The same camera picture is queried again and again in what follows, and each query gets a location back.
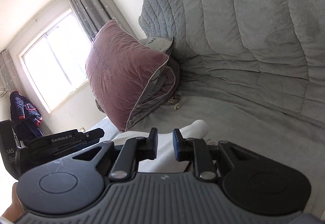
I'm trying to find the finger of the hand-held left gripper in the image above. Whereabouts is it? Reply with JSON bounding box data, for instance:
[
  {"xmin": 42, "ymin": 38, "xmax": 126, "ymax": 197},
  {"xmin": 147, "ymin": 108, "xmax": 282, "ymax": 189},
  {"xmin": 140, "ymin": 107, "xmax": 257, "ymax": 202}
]
[
  {"xmin": 74, "ymin": 138, "xmax": 102, "ymax": 152},
  {"xmin": 83, "ymin": 128, "xmax": 105, "ymax": 142}
]

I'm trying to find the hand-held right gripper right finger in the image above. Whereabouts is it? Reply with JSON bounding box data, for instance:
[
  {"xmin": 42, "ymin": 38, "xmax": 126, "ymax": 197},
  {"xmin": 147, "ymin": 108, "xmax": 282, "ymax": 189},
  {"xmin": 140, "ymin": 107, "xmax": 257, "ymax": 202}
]
[{"xmin": 173, "ymin": 128, "xmax": 257, "ymax": 180}]

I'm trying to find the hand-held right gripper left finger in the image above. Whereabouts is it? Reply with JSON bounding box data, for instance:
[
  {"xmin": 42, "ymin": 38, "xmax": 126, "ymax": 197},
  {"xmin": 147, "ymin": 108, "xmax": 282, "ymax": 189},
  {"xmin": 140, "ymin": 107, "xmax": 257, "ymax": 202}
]
[{"xmin": 71, "ymin": 127, "xmax": 159, "ymax": 181}]

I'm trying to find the white knit garment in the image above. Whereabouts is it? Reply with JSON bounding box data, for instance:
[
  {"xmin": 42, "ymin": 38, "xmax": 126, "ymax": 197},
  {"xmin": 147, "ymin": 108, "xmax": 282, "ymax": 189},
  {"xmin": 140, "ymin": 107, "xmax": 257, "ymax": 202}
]
[{"xmin": 112, "ymin": 120, "xmax": 210, "ymax": 174}]

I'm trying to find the person's left hand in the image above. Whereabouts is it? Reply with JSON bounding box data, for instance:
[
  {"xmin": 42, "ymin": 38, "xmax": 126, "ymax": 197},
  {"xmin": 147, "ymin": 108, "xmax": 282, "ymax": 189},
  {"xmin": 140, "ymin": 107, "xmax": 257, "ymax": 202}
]
[{"xmin": 0, "ymin": 182, "xmax": 26, "ymax": 223}]

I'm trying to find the dark blue hanging jacket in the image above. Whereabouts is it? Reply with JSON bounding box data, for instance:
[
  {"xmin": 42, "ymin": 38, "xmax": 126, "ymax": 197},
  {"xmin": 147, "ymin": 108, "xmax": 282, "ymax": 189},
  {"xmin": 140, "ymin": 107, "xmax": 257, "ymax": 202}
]
[{"xmin": 10, "ymin": 91, "xmax": 43, "ymax": 142}]

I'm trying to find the folded grey pink quilt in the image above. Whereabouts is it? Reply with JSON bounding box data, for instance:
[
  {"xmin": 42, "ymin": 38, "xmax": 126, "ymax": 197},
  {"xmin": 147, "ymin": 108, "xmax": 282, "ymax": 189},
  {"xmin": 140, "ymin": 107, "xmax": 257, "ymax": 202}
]
[{"xmin": 95, "ymin": 57, "xmax": 181, "ymax": 130}]

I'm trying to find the pink velvet pillow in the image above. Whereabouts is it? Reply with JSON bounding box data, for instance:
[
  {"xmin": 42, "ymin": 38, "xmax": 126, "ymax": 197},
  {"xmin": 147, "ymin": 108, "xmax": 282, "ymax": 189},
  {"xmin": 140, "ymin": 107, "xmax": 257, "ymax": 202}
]
[{"xmin": 85, "ymin": 18, "xmax": 170, "ymax": 132}]

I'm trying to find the window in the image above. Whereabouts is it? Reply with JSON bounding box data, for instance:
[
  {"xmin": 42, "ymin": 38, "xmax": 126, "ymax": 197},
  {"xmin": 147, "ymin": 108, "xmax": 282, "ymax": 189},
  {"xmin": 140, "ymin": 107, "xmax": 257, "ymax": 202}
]
[{"xmin": 18, "ymin": 8, "xmax": 93, "ymax": 115}]

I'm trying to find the grey pillow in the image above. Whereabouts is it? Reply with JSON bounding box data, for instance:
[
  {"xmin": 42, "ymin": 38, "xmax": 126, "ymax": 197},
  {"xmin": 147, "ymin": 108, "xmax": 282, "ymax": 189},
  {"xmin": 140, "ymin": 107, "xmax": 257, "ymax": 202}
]
[{"xmin": 138, "ymin": 36, "xmax": 176, "ymax": 62}]

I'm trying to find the grey star curtain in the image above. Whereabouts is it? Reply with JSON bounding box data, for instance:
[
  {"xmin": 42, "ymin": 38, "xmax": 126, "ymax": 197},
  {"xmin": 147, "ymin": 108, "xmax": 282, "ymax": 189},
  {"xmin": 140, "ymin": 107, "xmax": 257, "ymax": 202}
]
[{"xmin": 65, "ymin": 0, "xmax": 120, "ymax": 42}]

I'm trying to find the grey quilted headboard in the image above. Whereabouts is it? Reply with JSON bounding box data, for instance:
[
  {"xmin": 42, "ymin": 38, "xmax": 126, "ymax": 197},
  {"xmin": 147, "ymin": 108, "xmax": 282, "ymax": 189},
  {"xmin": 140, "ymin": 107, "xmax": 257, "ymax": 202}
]
[{"xmin": 138, "ymin": 0, "xmax": 325, "ymax": 128}]

